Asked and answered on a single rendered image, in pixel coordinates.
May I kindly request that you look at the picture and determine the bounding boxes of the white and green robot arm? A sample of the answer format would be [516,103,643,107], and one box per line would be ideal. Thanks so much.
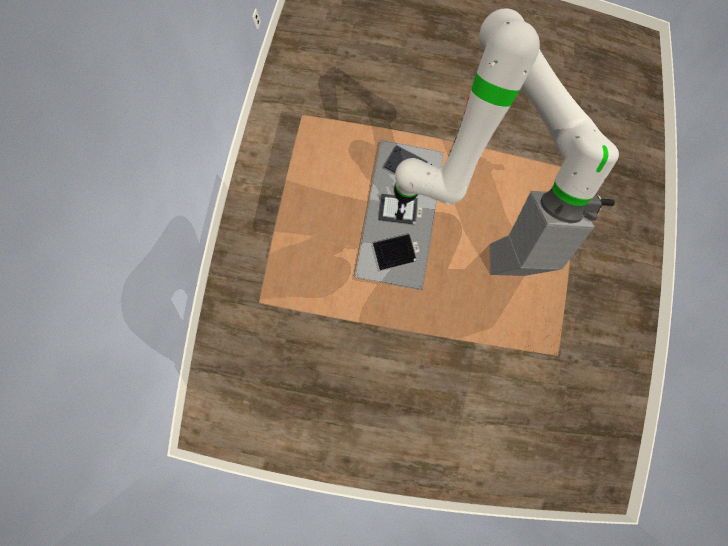
[392,9,619,223]

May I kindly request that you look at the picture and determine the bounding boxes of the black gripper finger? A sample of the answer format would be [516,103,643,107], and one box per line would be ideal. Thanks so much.
[394,201,406,220]

